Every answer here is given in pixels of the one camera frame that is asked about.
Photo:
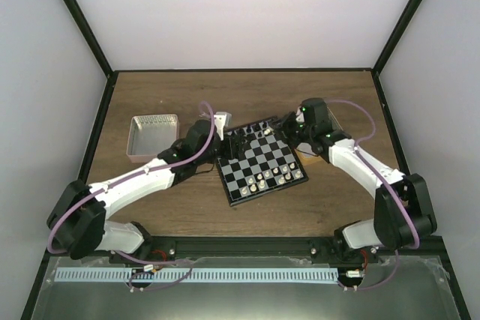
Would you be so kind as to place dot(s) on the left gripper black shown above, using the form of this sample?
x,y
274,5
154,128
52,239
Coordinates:
x,y
238,151

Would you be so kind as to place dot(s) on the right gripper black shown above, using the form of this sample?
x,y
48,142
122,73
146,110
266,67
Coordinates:
x,y
285,124

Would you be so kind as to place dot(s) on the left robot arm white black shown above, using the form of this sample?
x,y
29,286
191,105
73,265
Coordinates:
x,y
80,222

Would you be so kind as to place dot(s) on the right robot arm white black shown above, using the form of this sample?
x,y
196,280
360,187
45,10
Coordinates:
x,y
403,212

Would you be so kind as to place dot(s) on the black white chess board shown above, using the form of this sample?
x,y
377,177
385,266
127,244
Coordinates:
x,y
266,158

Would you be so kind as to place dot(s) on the orange metal tin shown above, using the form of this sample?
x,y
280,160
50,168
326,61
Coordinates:
x,y
304,150

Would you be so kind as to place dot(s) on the pink metal tin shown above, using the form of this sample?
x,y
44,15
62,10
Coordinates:
x,y
149,135

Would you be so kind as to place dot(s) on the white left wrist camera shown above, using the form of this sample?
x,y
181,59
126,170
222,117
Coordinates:
x,y
221,122

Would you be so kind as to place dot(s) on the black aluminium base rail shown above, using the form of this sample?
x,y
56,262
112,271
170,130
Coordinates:
x,y
329,250

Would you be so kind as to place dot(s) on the black frame back rail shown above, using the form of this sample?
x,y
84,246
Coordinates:
x,y
249,70

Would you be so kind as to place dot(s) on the light blue slotted cable duct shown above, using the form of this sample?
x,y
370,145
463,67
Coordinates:
x,y
199,275

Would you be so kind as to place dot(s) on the black frame post right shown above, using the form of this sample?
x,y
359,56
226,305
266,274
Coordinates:
x,y
397,33

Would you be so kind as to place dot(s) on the black frame post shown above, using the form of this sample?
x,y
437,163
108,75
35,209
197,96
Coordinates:
x,y
89,36
397,33

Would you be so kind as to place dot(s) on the black frame post left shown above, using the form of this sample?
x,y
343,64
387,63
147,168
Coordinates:
x,y
89,36

